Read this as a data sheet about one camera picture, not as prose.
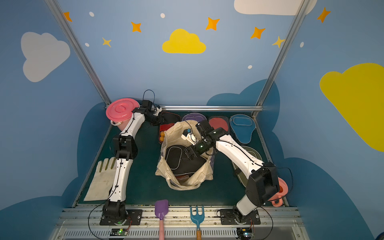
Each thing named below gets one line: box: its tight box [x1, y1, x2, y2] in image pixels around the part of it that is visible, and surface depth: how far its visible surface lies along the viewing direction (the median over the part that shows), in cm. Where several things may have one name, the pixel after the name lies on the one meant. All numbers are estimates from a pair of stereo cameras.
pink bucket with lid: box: [105, 98, 141, 131], surface depth 99 cm
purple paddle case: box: [182, 112, 207, 122], surface depth 121 cm
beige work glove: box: [84, 157, 117, 201], surface depth 88 cm
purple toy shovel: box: [155, 199, 169, 240], surface depth 77 cm
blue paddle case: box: [229, 114, 256, 144], surface depth 114 cm
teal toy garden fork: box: [190, 205, 205, 240], surface depth 75 cm
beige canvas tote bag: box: [155, 120, 215, 191], surface depth 73 cm
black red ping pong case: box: [158, 111, 182, 145], surface depth 110 cm
